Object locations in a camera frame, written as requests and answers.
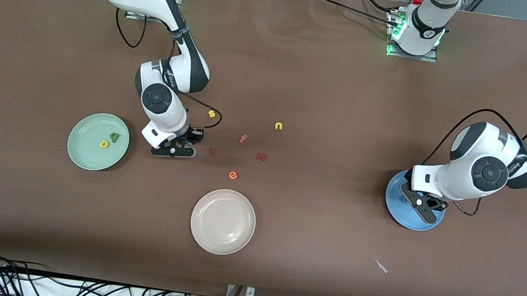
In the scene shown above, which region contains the brown table cover sheet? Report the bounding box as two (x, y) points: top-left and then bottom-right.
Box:
(0, 0), (527, 296)

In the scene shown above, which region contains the green plate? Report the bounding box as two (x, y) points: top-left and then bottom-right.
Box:
(65, 109), (133, 175)

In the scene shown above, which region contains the beige plate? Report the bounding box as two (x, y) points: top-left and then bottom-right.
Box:
(187, 185), (260, 259)

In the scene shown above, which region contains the blue plate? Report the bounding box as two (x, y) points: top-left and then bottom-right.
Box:
(381, 168), (451, 234)

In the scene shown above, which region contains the black cable on table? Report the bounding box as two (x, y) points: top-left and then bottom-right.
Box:
(310, 0), (403, 29)

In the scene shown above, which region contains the silver metal bracket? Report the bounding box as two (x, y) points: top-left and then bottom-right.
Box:
(226, 284), (256, 296)

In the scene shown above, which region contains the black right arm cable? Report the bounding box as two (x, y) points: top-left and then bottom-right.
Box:
(103, 7), (234, 133)

